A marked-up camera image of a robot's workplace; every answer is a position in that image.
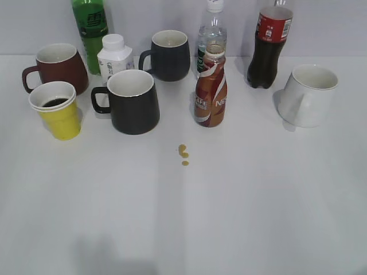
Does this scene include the brown Nescafe coffee bottle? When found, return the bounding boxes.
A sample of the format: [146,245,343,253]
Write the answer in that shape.
[194,40,227,128]

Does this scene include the dark red mug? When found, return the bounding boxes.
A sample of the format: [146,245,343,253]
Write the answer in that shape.
[22,43,89,95]

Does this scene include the green Sprite bottle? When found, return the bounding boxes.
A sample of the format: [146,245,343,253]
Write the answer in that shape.
[71,0,108,75]

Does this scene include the yellow paper cup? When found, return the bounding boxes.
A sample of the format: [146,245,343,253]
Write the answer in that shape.
[29,81,81,140]

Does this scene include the spilled coffee drops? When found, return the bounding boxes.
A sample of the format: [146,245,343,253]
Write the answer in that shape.
[178,144,189,166]

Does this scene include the white ceramic mug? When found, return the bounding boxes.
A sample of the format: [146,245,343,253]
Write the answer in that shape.
[277,64,338,128]

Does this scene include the clear water bottle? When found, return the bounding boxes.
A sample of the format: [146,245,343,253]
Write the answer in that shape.
[196,1,227,77]

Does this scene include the dark grey rear mug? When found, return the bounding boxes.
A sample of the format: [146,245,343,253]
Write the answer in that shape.
[138,30,190,82]

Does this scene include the black cola bottle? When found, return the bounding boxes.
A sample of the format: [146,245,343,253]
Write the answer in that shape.
[247,1,294,89]

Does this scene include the white milk bottle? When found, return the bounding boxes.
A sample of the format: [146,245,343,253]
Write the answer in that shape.
[97,34,134,84]

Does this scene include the black front mug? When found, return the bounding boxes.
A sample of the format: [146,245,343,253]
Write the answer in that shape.
[91,69,160,135]

